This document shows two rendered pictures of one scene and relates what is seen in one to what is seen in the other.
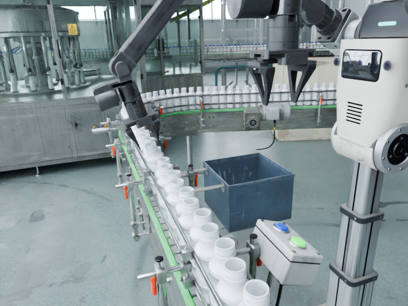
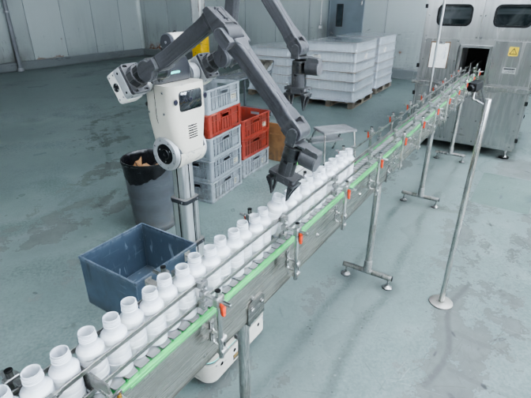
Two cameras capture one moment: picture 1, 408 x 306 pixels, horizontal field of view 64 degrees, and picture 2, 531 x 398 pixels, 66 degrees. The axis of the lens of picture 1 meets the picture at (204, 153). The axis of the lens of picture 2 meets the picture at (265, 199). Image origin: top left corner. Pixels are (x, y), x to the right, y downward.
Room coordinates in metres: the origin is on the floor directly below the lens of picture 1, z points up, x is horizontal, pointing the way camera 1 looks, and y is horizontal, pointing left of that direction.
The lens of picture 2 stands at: (1.84, 1.17, 1.81)
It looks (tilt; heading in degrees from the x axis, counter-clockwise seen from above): 26 degrees down; 232
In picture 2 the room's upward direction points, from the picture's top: straight up
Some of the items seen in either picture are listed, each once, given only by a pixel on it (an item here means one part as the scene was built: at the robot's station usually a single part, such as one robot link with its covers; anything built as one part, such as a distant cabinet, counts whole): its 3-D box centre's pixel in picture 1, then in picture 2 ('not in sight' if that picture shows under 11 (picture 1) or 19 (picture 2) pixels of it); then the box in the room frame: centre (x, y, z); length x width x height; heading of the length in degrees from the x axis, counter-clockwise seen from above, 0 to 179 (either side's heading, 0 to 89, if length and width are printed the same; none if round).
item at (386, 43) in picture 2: not in sight; (364, 61); (-6.06, -5.15, 0.59); 1.25 x 1.03 x 1.17; 20
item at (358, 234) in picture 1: (354, 256); (187, 230); (1.00, -0.54, 0.74); 0.11 x 0.11 x 0.40; 19
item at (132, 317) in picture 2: not in sight; (133, 327); (1.61, 0.35, 1.08); 0.06 x 0.06 x 0.17
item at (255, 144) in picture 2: not in sight; (242, 141); (-0.84, -2.66, 0.33); 0.61 x 0.41 x 0.22; 22
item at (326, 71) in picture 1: (309, 98); not in sight; (5.05, -1.68, 0.59); 1.10 x 0.62 x 1.18; 91
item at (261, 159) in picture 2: not in sight; (242, 159); (-0.84, -2.66, 0.11); 0.61 x 0.41 x 0.22; 22
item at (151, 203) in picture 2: not in sight; (152, 191); (0.58, -2.00, 0.32); 0.45 x 0.45 x 0.64
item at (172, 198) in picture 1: (178, 209); (303, 199); (0.77, 0.07, 1.08); 0.06 x 0.06 x 0.17
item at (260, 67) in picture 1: (272, 79); (301, 99); (0.61, -0.13, 1.43); 0.07 x 0.07 x 0.09; 19
